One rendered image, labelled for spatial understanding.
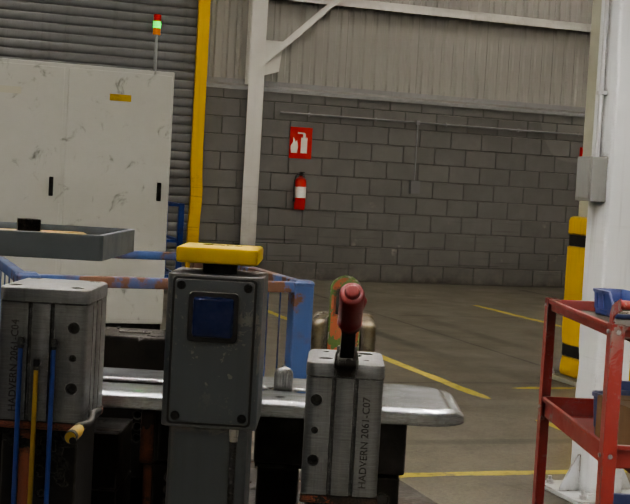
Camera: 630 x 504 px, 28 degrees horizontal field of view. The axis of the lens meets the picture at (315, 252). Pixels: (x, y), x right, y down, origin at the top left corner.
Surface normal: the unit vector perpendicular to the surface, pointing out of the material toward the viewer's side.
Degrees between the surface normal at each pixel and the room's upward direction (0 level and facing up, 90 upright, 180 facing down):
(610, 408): 90
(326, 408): 90
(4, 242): 90
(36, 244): 90
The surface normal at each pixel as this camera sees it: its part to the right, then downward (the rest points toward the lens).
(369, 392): -0.02, 0.05
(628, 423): -0.98, -0.04
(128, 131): 0.32, 0.07
